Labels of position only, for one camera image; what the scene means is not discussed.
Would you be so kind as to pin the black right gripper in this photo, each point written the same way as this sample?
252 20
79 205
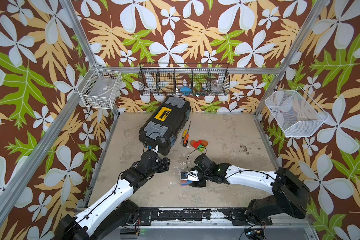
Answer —
195 183

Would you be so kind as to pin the yellow handled screwdriver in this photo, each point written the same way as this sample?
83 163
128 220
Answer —
186 131

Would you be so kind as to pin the black wire basket back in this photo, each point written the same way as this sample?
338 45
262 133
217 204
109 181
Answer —
204 79

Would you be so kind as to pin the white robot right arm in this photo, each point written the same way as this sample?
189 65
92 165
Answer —
287 194

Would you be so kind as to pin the orange handled screwdriver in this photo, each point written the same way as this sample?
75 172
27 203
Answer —
185 141

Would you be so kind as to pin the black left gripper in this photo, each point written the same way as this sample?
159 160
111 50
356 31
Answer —
163 164

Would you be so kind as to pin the light blue long lego brick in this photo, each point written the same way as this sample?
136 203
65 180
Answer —
185 183

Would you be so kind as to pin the white wire basket left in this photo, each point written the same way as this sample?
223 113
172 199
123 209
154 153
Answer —
100 88

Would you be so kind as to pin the black mounting rail base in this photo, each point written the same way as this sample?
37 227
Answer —
235 216

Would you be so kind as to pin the white wire basket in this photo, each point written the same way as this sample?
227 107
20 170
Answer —
100 88
296 112

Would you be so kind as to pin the white wire basket right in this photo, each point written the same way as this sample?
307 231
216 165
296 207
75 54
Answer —
296 112

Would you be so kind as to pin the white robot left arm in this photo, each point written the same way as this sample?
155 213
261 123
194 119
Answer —
113 209

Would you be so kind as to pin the black toolbox with yellow label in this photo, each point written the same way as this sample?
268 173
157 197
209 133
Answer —
165 124

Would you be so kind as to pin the orange lego brick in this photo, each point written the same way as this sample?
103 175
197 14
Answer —
204 143

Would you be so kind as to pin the blue object in basket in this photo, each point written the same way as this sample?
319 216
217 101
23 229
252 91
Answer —
186 91

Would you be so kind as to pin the red long lego brick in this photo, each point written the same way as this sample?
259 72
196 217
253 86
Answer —
195 144

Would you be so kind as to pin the dark green lego brick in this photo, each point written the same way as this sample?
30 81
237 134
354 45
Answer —
200 148

